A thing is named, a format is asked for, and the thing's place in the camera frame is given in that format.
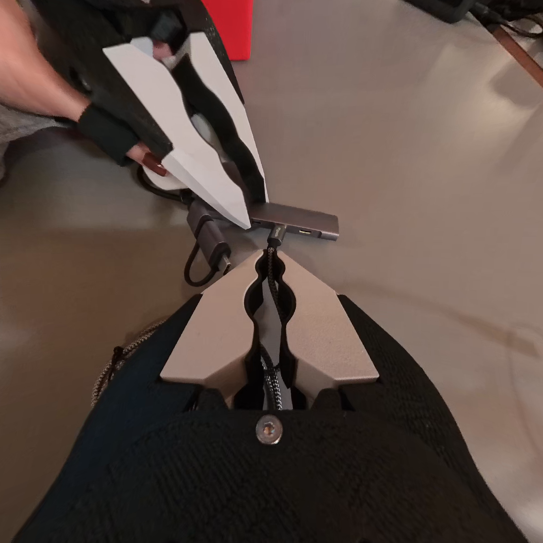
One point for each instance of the grey printed sweatshirt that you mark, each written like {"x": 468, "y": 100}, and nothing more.
{"x": 19, "y": 125}

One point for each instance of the person's left hand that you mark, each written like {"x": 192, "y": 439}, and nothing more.
{"x": 34, "y": 76}

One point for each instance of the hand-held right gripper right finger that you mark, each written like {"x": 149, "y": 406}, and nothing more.
{"x": 326, "y": 339}

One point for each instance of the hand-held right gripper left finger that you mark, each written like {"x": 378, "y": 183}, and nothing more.
{"x": 212, "y": 335}

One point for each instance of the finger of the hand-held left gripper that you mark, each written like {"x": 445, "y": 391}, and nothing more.
{"x": 203, "y": 51}
{"x": 169, "y": 127}

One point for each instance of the dark case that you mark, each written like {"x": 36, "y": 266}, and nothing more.
{"x": 441, "y": 8}

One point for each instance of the red plastic bin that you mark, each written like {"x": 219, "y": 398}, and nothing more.
{"x": 229, "y": 29}

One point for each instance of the grey usb hub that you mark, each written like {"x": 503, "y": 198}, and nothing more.
{"x": 305, "y": 218}

